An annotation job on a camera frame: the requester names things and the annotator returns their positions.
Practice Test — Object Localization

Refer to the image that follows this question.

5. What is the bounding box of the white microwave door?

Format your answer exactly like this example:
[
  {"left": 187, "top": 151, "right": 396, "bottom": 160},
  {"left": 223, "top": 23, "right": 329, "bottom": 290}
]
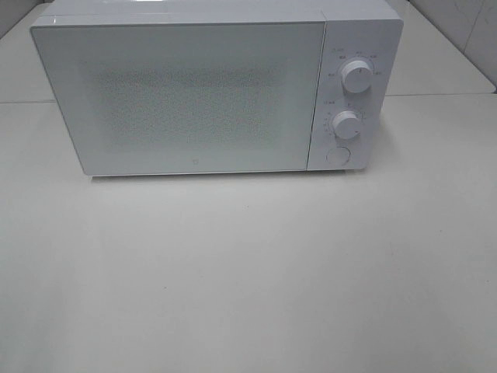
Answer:
[{"left": 32, "top": 23, "right": 325, "bottom": 176}]

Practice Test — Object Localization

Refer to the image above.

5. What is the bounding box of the round white door button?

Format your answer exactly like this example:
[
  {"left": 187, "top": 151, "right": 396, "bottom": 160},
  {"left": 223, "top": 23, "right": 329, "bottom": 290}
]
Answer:
[{"left": 326, "top": 146, "right": 351, "bottom": 169}]

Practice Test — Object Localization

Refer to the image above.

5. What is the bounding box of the white microwave knob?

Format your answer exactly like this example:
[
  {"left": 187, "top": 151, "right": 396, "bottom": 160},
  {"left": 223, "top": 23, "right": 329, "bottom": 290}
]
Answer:
[
  {"left": 339, "top": 58, "right": 374, "bottom": 94},
  {"left": 332, "top": 110, "right": 363, "bottom": 140}
]

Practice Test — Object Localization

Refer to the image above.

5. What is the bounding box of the white microwave oven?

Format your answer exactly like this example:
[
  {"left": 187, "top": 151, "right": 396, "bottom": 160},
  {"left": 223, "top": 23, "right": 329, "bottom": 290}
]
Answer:
[{"left": 30, "top": 1, "right": 404, "bottom": 171}]

